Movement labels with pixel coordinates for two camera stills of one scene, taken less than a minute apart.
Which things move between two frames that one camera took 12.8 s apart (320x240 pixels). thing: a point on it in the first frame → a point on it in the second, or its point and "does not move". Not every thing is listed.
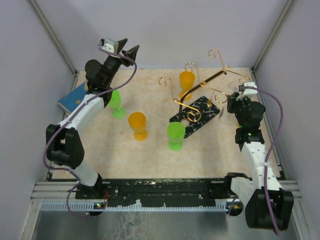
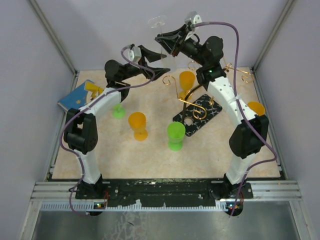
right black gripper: [232, 101] → [174, 42]
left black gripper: [132, 52] → [150, 55]
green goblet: [115, 102] does not move
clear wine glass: [234, 86] → [167, 63]
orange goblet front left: [137, 122] does not move
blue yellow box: [73, 100] does not move
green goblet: [175, 133] does not move
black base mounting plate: [169, 192] does not move
